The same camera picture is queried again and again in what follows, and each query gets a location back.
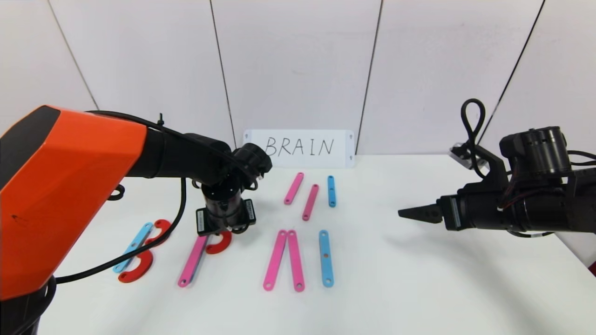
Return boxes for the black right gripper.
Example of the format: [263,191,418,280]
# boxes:
[398,191,512,231]

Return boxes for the dark pink bar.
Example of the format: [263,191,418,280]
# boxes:
[302,184,320,221]

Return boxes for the small red C piece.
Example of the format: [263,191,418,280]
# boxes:
[205,231,233,255]

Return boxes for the long pink bar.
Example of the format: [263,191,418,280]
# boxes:
[287,229,306,293]
[263,229,288,292]
[178,234,209,288]

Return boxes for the white BRAIN sign card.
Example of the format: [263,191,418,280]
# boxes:
[243,129,355,168]

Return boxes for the blue bar with orange underside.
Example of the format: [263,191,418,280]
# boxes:
[319,230,335,288]

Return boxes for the short pink bar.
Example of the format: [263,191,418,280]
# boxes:
[284,172,305,206]

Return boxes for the large red C piece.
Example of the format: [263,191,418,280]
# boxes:
[117,248,154,284]
[144,219,173,248]

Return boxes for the long light blue bar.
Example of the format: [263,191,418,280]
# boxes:
[112,222,154,274]

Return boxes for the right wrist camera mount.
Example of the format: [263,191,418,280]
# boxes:
[448,142,508,190]

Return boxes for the black right arm cable loop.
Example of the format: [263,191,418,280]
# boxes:
[461,99,486,180]

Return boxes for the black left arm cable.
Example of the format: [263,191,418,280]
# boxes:
[55,177,188,284]

